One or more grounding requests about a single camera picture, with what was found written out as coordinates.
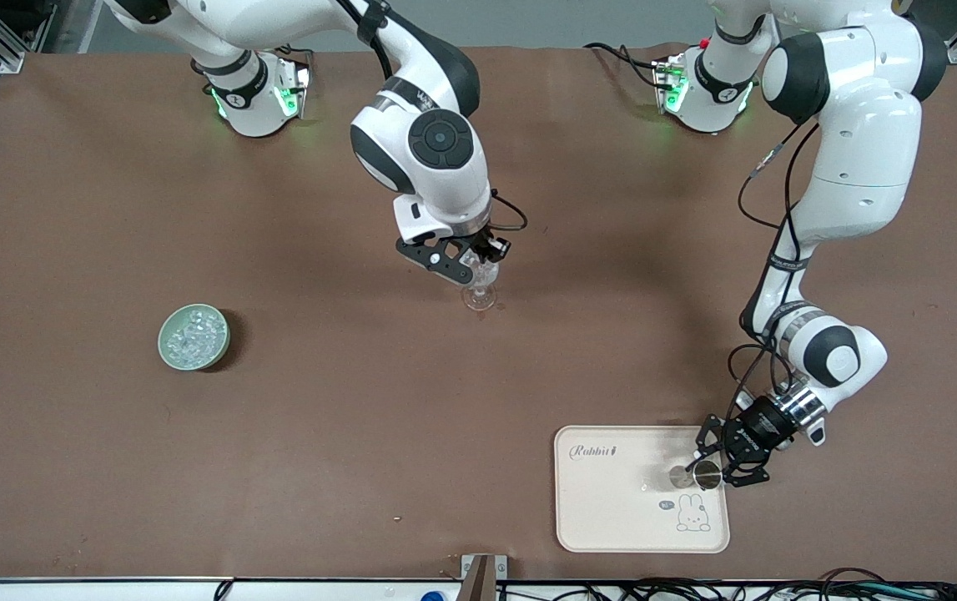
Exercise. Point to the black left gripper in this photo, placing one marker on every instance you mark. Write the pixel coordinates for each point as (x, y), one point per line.
(757, 430)

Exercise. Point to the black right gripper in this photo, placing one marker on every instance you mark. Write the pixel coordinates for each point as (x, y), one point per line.
(492, 247)

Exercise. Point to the silver metal jigger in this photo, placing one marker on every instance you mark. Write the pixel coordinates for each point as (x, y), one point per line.
(707, 476)

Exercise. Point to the clear ice cubes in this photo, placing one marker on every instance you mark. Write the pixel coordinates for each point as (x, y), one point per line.
(194, 336)

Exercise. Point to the metal arm base connector plate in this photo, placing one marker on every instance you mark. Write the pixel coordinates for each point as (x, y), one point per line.
(299, 83)
(668, 83)

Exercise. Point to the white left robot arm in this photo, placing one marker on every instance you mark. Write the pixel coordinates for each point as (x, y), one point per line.
(862, 125)

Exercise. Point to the clear stemmed wine glass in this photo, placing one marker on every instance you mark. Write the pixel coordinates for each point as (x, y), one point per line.
(480, 296)

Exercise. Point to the cream rabbit print tray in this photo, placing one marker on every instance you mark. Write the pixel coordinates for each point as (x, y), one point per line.
(611, 509)

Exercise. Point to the brown table cover mat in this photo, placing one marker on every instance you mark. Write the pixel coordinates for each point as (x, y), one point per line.
(278, 459)

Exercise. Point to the blue bottle cap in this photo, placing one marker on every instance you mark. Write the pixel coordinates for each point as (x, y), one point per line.
(433, 596)

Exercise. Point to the green ceramic bowl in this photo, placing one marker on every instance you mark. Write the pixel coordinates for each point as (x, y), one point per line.
(166, 351)

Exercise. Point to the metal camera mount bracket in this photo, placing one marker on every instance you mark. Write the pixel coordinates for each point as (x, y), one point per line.
(482, 576)

